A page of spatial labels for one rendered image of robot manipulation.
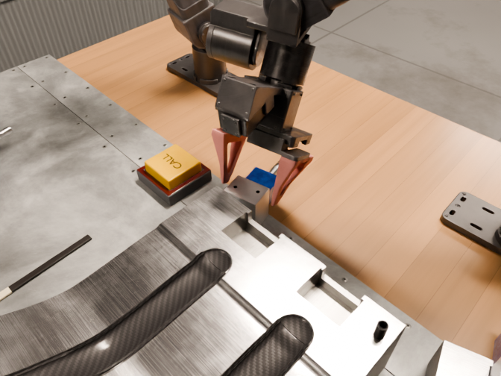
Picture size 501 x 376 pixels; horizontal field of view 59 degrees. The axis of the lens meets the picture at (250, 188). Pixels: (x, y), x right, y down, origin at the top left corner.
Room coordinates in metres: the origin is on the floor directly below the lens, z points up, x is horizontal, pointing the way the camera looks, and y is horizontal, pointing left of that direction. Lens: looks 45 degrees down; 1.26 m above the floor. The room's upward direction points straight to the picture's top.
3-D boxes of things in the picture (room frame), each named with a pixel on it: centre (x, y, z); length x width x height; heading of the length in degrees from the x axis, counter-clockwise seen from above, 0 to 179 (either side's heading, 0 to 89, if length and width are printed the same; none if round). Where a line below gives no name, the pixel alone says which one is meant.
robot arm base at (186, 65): (0.77, 0.08, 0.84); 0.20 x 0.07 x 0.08; 47
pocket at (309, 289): (0.23, -0.08, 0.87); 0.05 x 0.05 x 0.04; 45
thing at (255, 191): (0.45, -0.02, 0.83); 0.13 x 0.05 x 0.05; 148
